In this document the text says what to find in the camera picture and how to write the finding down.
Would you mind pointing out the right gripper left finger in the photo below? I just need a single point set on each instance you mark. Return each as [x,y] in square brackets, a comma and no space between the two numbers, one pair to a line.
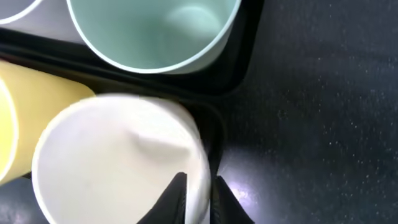
[172,205]

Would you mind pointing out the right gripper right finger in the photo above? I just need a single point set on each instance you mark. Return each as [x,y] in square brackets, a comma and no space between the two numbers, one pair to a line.
[224,205]

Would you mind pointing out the white cup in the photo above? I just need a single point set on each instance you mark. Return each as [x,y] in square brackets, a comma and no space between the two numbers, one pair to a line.
[109,161]

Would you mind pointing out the yellow cup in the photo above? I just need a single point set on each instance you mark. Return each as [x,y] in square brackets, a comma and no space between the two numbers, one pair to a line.
[40,99]

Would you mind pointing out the black tray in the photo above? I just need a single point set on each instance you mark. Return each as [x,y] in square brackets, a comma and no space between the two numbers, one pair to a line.
[202,84]

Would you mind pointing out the green cup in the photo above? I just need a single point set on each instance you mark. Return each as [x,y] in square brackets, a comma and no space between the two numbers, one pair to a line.
[140,34]

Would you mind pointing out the grey cup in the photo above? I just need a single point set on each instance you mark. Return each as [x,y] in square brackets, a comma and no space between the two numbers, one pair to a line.
[40,21]

